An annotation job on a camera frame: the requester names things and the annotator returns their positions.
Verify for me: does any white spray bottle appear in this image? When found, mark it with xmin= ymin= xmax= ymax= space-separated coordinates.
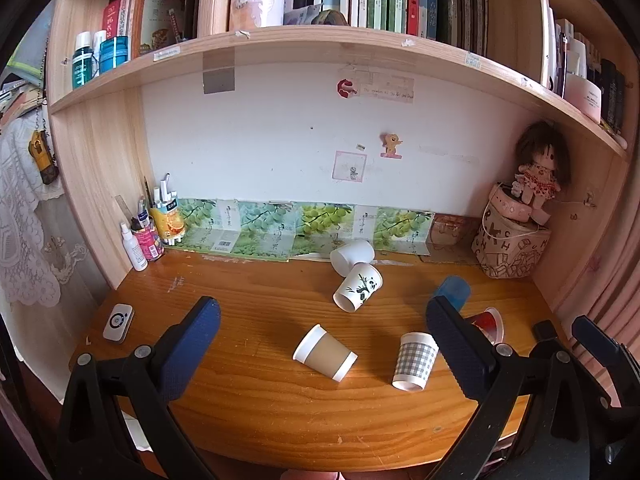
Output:
xmin=120 ymin=221 xmax=149 ymax=272

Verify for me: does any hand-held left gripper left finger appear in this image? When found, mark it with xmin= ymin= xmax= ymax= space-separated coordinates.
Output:
xmin=56 ymin=296 xmax=222 ymax=480

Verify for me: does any teal jar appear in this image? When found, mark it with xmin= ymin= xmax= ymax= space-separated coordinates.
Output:
xmin=99 ymin=36 xmax=132 ymax=76

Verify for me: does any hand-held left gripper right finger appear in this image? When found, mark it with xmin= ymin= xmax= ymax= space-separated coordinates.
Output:
xmin=426 ymin=295 xmax=618 ymax=480

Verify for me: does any blue plastic cup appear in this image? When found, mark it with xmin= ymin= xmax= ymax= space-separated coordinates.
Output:
xmin=432 ymin=275 xmax=472 ymax=313

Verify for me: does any orange book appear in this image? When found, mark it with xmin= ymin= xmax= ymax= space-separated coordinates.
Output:
xmin=131 ymin=0 xmax=188 ymax=58

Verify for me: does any red book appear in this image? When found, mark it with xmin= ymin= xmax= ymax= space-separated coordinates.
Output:
xmin=102 ymin=0 xmax=121 ymax=37

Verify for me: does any row of white and dark books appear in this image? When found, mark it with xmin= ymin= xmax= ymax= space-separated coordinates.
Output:
xmin=542 ymin=7 xmax=628 ymax=137

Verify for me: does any pink round box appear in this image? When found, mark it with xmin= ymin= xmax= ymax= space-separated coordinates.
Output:
xmin=492 ymin=182 xmax=538 ymax=223

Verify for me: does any red plastic cup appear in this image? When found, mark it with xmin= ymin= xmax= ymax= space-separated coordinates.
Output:
xmin=462 ymin=306 xmax=505 ymax=346

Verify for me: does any plain white paper cup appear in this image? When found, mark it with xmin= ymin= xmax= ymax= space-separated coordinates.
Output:
xmin=329 ymin=240 xmax=375 ymax=278

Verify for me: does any pink curtain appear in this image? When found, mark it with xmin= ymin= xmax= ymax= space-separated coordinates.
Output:
xmin=550 ymin=150 xmax=640 ymax=351

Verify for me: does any pink patterned box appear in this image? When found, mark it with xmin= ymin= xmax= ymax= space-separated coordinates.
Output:
xmin=429 ymin=214 xmax=481 ymax=256

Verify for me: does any pink pen holder can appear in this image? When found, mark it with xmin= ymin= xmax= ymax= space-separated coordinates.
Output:
xmin=131 ymin=225 xmax=165 ymax=262

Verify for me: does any white lace curtain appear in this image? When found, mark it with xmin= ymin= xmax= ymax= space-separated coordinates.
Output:
xmin=0 ymin=115 xmax=101 ymax=311

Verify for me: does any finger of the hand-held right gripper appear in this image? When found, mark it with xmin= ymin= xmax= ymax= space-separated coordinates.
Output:
xmin=571 ymin=315 xmax=640 ymax=411
xmin=532 ymin=320 xmax=558 ymax=353

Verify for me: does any tall teal bottle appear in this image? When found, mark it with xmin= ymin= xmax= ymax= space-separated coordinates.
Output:
xmin=71 ymin=32 xmax=96 ymax=91

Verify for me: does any wooden bookshelf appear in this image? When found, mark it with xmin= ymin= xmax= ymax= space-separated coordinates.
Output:
xmin=47 ymin=0 xmax=631 ymax=311

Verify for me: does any brown haired doll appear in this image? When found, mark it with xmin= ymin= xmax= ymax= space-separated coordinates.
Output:
xmin=512 ymin=120 xmax=573 ymax=226

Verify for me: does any hanging keychain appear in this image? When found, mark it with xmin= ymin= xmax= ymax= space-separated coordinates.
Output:
xmin=27 ymin=130 xmax=60 ymax=186

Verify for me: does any brown sleeve paper cup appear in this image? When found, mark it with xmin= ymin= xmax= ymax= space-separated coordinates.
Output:
xmin=292 ymin=323 xmax=359 ymax=384

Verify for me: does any printed fabric basket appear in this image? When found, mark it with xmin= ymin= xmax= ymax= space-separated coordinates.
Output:
xmin=471 ymin=195 xmax=552 ymax=279

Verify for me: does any pink square sticker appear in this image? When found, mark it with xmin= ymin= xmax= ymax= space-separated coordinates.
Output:
xmin=332 ymin=150 xmax=367 ymax=183

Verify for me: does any grey checked paper cup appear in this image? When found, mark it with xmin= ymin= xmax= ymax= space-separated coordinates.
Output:
xmin=391 ymin=331 xmax=440 ymax=392

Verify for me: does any camouflage cloth item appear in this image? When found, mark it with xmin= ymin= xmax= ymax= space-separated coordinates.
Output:
xmin=310 ymin=9 xmax=348 ymax=27

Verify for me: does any grape printed paper sheet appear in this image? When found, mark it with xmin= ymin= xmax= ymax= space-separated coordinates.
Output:
xmin=170 ymin=197 xmax=435 ymax=263

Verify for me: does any orange juice carton holder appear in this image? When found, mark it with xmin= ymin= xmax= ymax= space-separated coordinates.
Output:
xmin=150 ymin=202 xmax=187 ymax=246

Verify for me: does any panda print paper cup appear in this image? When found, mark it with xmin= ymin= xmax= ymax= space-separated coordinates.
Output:
xmin=333 ymin=262 xmax=383 ymax=313

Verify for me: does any small white device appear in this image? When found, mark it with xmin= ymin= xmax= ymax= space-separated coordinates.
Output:
xmin=102 ymin=303 xmax=134 ymax=344

